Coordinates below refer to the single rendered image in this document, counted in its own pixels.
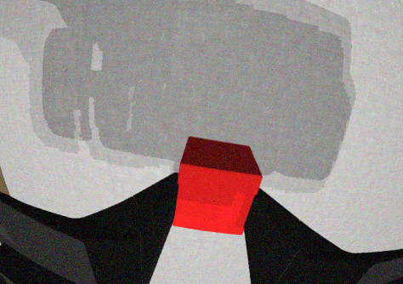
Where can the red cube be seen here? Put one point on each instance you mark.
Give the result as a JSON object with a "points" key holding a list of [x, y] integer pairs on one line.
{"points": [[217, 183]]}

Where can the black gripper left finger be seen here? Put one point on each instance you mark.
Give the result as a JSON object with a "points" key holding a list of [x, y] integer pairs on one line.
{"points": [[119, 245]]}

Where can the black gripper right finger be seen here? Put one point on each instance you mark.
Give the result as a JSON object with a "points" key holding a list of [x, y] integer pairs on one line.
{"points": [[283, 250]]}

